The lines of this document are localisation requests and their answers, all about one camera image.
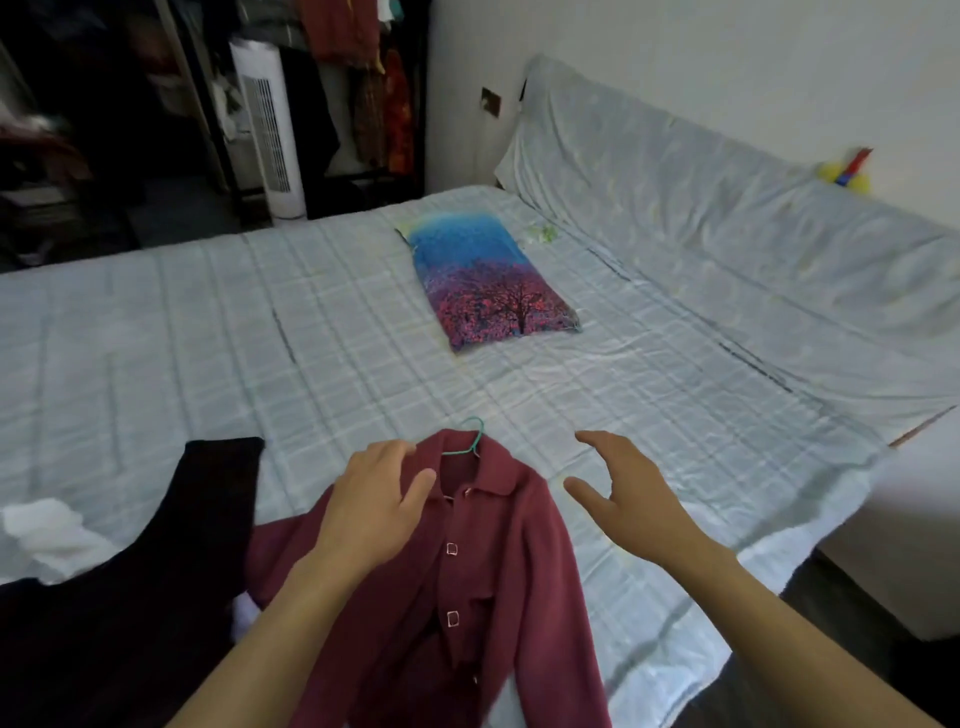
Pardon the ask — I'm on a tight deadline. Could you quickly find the person's left hand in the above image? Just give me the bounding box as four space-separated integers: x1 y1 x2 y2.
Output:
313 438 438 576

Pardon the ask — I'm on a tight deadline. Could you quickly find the person's right hand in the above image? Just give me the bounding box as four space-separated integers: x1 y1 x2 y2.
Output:
562 429 741 572

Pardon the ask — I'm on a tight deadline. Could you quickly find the person's left forearm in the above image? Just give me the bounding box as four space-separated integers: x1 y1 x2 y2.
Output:
168 551 363 728

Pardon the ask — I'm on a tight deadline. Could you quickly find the person's right forearm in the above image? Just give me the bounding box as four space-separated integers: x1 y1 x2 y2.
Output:
666 543 943 728

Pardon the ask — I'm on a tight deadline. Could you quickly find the green clothes hanger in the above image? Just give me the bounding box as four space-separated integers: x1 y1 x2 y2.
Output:
440 416 486 458

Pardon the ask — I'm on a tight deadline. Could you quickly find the maroon button-up shirt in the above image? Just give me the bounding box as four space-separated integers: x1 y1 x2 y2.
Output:
244 428 613 728

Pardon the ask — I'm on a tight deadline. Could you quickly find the light checked bed sheet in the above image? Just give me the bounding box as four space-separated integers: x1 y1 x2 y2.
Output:
0 184 960 728

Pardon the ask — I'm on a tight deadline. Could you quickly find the blue pink tree-print pillow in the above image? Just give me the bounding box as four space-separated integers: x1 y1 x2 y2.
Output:
396 212 582 354

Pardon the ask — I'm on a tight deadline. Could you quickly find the sheet-covered headboard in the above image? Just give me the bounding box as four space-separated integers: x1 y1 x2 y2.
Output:
494 54 960 402

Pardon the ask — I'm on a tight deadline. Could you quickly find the white cloth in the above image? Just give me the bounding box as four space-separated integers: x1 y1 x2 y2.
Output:
0 498 121 587

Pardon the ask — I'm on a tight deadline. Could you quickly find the orange patterned hanging garment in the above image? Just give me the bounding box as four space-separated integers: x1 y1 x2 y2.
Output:
352 48 415 177

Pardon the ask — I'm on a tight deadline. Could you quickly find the white tower fan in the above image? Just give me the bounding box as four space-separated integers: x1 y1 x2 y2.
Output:
228 37 308 222

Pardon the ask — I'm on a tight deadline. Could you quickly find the black hanging garment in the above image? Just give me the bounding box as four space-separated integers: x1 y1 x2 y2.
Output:
281 45 342 192

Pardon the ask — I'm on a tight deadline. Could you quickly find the black clothes rack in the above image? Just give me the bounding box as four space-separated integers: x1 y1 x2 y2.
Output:
161 0 432 222

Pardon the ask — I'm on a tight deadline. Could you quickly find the yellow toy with red stick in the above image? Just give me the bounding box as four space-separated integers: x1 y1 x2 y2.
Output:
817 147 875 196

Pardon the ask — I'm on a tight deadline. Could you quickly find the red hanging garment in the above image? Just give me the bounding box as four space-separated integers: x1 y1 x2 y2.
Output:
296 0 384 72

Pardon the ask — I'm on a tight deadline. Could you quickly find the dark cluttered shelf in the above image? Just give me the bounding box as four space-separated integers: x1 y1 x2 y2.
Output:
0 0 226 271

